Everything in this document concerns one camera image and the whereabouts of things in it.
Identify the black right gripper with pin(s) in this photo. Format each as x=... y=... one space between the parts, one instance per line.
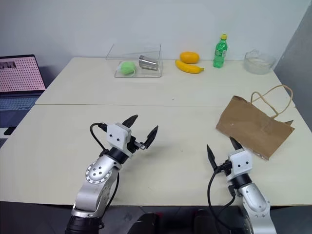
x=225 y=168

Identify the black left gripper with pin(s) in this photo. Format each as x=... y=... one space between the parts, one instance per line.
x=132 y=145

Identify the open laptop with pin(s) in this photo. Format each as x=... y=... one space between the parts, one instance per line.
x=19 y=80

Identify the green plastic bottle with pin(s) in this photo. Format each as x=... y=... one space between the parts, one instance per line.
x=220 y=53

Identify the orange mango fruit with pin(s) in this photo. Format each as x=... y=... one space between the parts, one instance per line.
x=189 y=57

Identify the clear plastic box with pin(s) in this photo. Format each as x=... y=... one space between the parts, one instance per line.
x=136 y=61

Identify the brown paper bag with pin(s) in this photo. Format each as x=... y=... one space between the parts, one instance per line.
x=251 y=126

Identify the silver metal cup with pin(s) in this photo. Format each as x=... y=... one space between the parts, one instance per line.
x=148 y=63

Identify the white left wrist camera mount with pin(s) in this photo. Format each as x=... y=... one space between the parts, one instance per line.
x=117 y=135

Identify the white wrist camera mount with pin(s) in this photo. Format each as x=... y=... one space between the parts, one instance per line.
x=117 y=135
x=241 y=163

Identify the yellow banana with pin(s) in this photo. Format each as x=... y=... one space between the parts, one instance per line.
x=189 y=67

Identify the black flat device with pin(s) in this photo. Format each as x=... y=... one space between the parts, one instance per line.
x=9 y=130

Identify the green ball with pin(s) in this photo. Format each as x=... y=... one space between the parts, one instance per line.
x=127 y=68

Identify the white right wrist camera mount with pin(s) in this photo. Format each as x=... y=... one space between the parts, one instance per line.
x=241 y=163

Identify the clear glass bowl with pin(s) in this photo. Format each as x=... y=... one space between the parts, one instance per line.
x=259 y=63

